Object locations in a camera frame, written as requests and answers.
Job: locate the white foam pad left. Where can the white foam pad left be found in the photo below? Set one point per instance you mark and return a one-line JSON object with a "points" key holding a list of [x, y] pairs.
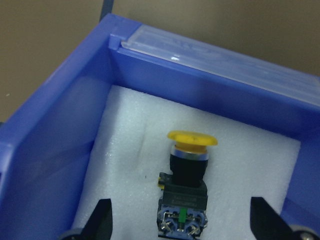
{"points": [[138, 134]]}

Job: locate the yellow push button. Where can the yellow push button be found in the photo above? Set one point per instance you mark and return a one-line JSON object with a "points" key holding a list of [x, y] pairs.
{"points": [[181, 212]]}

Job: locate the left blue bin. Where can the left blue bin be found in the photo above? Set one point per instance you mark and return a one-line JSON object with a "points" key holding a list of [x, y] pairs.
{"points": [[97, 129]]}

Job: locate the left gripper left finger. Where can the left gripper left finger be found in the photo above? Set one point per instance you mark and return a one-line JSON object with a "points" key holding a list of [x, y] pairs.
{"points": [[99, 226]]}

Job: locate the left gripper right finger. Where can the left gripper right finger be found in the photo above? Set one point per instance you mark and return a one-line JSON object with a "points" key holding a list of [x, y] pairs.
{"points": [[267, 224]]}

